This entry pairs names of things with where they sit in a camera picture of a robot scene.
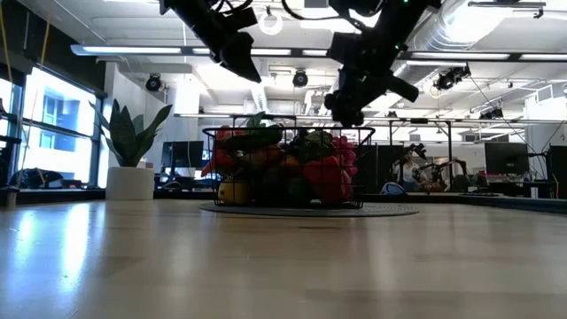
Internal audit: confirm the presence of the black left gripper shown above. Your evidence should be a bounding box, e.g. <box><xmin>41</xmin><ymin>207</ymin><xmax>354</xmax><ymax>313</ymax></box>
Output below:
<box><xmin>181</xmin><ymin>0</ymin><xmax>264</xmax><ymax>85</ymax></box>

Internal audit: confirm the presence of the red bell pepper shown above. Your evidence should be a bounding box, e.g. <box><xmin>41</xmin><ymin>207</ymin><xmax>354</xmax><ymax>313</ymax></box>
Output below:
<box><xmin>303</xmin><ymin>155</ymin><xmax>351</xmax><ymax>205</ymax></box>

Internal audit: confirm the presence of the person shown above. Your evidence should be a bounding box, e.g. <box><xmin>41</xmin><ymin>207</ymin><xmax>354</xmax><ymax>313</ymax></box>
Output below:
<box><xmin>396</xmin><ymin>150</ymin><xmax>422</xmax><ymax>191</ymax></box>

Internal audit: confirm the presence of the black aluminium table frame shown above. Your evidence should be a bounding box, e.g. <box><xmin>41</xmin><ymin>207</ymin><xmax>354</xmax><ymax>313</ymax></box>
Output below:
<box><xmin>0</xmin><ymin>185</ymin><xmax>567</xmax><ymax>215</ymax></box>

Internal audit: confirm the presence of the round white pendant lamp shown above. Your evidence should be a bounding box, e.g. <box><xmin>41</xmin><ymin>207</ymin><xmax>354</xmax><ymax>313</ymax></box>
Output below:
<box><xmin>258</xmin><ymin>11</ymin><xmax>284</xmax><ymax>37</ymax></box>

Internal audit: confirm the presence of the black wire basket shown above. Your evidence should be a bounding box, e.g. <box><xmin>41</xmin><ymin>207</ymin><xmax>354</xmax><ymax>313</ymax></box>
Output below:
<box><xmin>201</xmin><ymin>127</ymin><xmax>377</xmax><ymax>209</ymax></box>

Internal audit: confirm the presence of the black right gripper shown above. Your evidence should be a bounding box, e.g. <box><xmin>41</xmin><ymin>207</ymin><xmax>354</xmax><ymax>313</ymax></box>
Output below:
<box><xmin>329</xmin><ymin>30</ymin><xmax>420</xmax><ymax>104</ymax></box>

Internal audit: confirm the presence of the silver ventilation duct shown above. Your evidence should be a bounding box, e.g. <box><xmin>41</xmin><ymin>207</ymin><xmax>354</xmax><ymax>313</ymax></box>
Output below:
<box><xmin>398</xmin><ymin>0</ymin><xmax>532</xmax><ymax>92</ymax></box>

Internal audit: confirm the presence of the long linear ceiling light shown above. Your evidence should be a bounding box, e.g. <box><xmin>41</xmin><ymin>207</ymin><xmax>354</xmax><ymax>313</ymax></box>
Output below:
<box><xmin>69</xmin><ymin>43</ymin><xmax>567</xmax><ymax>64</ymax></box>

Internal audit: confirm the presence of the round grey woven placemat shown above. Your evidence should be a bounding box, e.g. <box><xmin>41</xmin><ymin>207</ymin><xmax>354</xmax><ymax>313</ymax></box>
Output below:
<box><xmin>198</xmin><ymin>201</ymin><xmax>420</xmax><ymax>218</ymax></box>

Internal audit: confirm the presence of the snake plant in white pot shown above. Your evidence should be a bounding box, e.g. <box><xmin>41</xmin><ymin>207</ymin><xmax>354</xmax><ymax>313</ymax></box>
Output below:
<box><xmin>88</xmin><ymin>97</ymin><xmax>174</xmax><ymax>201</ymax></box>

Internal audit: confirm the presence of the small yellow lemon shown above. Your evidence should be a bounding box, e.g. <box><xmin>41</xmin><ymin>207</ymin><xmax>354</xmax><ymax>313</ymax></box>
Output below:
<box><xmin>217</xmin><ymin>179</ymin><xmax>252</xmax><ymax>206</ymax></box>

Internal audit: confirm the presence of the large bright window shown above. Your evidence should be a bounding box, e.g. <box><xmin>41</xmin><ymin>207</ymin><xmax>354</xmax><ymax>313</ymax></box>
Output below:
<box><xmin>0</xmin><ymin>66</ymin><xmax>98</xmax><ymax>185</ymax></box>

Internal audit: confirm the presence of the black metal rack frame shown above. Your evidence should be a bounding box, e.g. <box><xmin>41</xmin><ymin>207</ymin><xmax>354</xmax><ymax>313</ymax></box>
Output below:
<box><xmin>389</xmin><ymin>118</ymin><xmax>454</xmax><ymax>178</ymax></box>

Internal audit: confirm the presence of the long dark grape bunch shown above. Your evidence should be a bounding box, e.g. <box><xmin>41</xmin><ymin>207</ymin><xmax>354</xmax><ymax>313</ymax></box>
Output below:
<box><xmin>324</xmin><ymin>90</ymin><xmax>365</xmax><ymax>128</ymax></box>

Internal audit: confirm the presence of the pink grape bunch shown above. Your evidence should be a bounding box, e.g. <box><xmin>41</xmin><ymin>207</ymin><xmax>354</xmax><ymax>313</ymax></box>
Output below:
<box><xmin>331</xmin><ymin>135</ymin><xmax>359</xmax><ymax>178</ymax></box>

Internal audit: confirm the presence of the orange carrot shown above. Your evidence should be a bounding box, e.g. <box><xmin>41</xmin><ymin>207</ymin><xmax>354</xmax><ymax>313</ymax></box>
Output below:
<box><xmin>281</xmin><ymin>155</ymin><xmax>305</xmax><ymax>172</ymax></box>

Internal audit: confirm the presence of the black computer monitor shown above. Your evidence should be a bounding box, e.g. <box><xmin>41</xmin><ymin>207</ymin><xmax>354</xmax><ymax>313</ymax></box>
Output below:
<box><xmin>160</xmin><ymin>140</ymin><xmax>205</xmax><ymax>172</ymax></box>
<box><xmin>548</xmin><ymin>144</ymin><xmax>567</xmax><ymax>200</ymax></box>
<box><xmin>484</xmin><ymin>141</ymin><xmax>531</xmax><ymax>176</ymax></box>

